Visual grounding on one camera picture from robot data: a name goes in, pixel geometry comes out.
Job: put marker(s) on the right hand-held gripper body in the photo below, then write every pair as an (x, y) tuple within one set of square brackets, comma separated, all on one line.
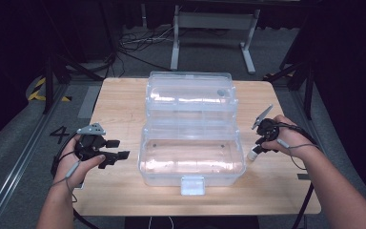
[(268, 130)]

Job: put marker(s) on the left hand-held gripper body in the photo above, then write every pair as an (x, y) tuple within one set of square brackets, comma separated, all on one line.
[(90, 146)]

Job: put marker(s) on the small white bottle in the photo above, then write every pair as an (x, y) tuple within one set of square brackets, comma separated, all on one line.
[(253, 154)]

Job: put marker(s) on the clear plastic storage box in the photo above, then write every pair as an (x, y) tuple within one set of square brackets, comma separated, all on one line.
[(190, 152)]

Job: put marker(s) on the person's right hand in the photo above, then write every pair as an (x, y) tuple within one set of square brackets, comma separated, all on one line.
[(294, 140)]

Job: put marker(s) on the person's left hand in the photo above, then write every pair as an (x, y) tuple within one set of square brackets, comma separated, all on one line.
[(68, 168)]

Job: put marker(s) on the grey tape piece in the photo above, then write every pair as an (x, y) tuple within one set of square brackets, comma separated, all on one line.
[(304, 176)]

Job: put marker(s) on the black metal stand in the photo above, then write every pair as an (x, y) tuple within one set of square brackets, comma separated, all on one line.
[(48, 82), (308, 89)]

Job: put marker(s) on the yellow black floor tape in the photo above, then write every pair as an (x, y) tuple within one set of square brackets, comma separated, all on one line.
[(35, 93)]

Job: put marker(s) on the person's dark clothing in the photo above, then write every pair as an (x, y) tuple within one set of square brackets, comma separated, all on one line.
[(203, 223)]

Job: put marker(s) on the metal floor rail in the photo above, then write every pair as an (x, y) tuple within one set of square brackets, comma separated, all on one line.
[(16, 171), (301, 108)]

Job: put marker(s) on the white metal desk frame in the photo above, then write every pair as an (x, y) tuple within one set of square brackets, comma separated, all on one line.
[(214, 20)]

